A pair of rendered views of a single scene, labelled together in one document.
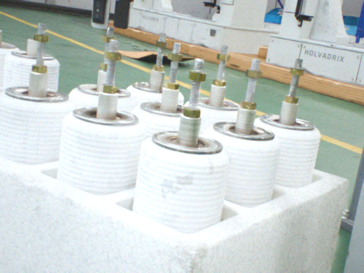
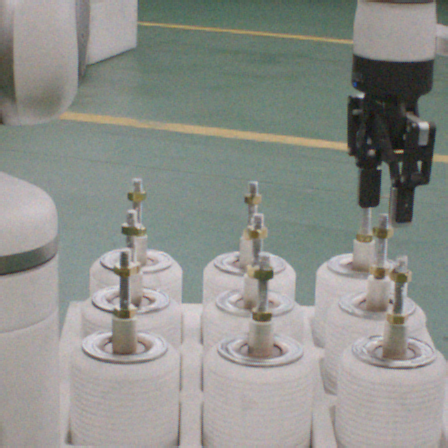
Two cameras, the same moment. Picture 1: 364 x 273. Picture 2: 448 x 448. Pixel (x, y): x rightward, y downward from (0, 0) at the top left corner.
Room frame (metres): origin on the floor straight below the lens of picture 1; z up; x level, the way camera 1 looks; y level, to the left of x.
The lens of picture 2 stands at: (1.67, -0.69, 0.68)
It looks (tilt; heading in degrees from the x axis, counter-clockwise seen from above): 17 degrees down; 144
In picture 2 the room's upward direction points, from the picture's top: 2 degrees clockwise
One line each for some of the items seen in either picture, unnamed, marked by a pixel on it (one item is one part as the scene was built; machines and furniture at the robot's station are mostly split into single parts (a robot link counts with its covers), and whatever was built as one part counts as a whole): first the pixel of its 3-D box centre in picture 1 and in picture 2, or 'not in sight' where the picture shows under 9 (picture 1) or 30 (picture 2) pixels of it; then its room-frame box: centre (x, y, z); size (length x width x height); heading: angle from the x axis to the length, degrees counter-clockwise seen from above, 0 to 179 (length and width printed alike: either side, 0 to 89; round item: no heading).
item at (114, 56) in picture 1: (112, 55); (252, 198); (0.63, 0.10, 0.32); 0.02 x 0.02 x 0.01; 25
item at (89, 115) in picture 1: (106, 117); (250, 265); (0.63, 0.10, 0.25); 0.08 x 0.08 x 0.01
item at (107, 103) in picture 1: (107, 106); (250, 253); (0.63, 0.10, 0.26); 0.02 x 0.02 x 0.03
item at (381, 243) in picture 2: (108, 53); (381, 252); (0.80, 0.13, 0.31); 0.01 x 0.01 x 0.08; 77
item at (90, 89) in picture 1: (104, 91); (377, 306); (0.80, 0.13, 0.25); 0.08 x 0.08 x 0.01
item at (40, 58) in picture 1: (40, 54); (365, 220); (0.70, 0.19, 0.30); 0.01 x 0.01 x 0.08; 71
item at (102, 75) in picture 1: (105, 83); (378, 293); (0.80, 0.13, 0.26); 0.02 x 0.02 x 0.03
